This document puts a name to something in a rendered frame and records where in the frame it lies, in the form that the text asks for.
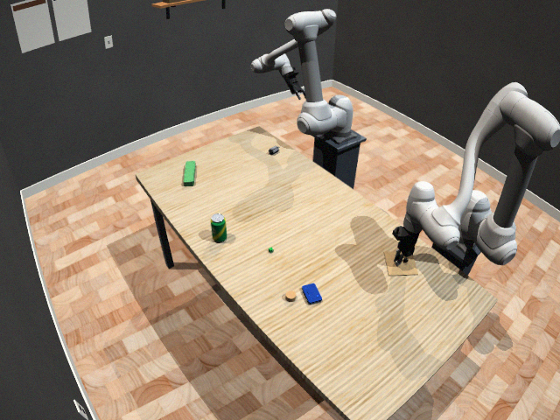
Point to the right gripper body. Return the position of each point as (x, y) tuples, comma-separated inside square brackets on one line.
[(290, 77)]

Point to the tan square mat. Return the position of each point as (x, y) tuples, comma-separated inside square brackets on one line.
[(408, 268)]

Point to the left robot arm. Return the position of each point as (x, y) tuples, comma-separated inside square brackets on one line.
[(535, 130)]

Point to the brown cylinder with tan top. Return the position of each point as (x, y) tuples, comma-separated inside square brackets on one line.
[(290, 296)]

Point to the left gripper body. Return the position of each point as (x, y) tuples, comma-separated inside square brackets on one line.
[(407, 247)]

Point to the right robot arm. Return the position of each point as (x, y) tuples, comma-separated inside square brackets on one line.
[(316, 117)]

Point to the green rectangular block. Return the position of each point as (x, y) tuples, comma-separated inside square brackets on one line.
[(189, 173)]

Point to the green drink can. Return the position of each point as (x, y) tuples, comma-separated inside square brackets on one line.
[(218, 226)]

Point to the blue case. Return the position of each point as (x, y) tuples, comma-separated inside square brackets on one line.
[(311, 293)]

